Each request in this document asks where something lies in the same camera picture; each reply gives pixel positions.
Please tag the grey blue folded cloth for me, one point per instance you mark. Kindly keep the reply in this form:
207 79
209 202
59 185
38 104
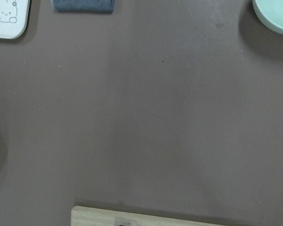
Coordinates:
106 6

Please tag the bamboo cutting board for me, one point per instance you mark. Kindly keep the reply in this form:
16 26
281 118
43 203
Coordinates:
85 216

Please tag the mint green bowl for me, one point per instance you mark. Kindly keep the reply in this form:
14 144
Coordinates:
270 14

